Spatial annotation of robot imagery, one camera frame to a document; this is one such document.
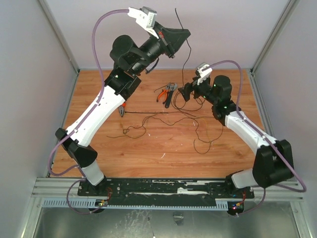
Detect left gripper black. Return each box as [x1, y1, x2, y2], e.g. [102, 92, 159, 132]
[132, 21, 191, 75]

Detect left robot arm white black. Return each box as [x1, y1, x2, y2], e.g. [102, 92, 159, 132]
[55, 25, 191, 196]

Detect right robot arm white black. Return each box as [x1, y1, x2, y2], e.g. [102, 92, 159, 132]
[179, 75, 294, 197]

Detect black zip tie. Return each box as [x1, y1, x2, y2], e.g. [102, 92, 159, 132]
[125, 112, 169, 115]

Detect small orange black pliers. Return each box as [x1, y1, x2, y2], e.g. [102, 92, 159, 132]
[156, 84, 170, 104]

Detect large orange black pliers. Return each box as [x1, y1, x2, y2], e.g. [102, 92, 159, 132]
[118, 103, 126, 117]

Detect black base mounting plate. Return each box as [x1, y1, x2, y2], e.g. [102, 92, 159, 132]
[77, 178, 255, 205]

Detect adjustable wrench black handle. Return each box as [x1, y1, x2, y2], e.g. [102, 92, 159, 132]
[164, 83, 178, 109]

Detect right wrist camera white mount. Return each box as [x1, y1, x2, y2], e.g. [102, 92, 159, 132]
[197, 62, 212, 85]

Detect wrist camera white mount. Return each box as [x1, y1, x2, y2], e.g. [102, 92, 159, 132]
[128, 6, 159, 39]
[197, 62, 212, 85]

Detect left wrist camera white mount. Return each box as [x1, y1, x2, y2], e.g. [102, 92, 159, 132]
[128, 6, 159, 39]

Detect aluminium frame rails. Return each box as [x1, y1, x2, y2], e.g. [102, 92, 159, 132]
[31, 177, 304, 201]

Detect grey slotted cable duct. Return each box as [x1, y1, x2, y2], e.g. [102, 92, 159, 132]
[42, 198, 228, 211]

